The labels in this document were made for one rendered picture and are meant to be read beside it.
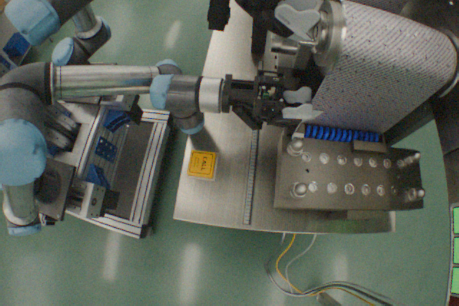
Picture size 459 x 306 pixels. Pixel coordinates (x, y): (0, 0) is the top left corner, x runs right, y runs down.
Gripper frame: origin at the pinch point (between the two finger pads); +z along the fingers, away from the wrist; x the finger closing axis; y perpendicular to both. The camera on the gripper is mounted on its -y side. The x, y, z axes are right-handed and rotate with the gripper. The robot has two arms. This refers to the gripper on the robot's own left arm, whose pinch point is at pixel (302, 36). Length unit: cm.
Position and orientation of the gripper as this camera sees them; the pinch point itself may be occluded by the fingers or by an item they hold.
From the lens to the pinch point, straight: 36.9
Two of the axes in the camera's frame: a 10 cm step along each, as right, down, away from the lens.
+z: 7.8, 3.3, 5.3
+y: 6.1, -2.3, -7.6
